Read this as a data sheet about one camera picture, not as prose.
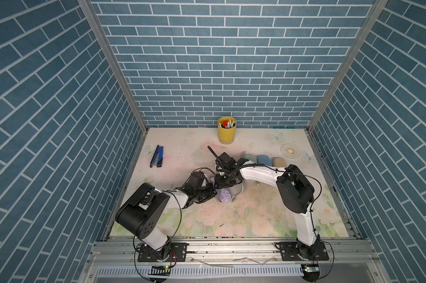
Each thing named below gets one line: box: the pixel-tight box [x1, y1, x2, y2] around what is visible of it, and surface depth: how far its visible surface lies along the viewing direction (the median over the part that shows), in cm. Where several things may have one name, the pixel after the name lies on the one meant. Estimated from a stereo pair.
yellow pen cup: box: [217, 116, 237, 145], surface depth 110 cm
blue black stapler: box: [149, 144, 164, 169], surface depth 106 cm
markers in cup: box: [218, 119, 236, 129], surface depth 108 cm
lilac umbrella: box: [217, 187, 232, 203], surface depth 86 cm
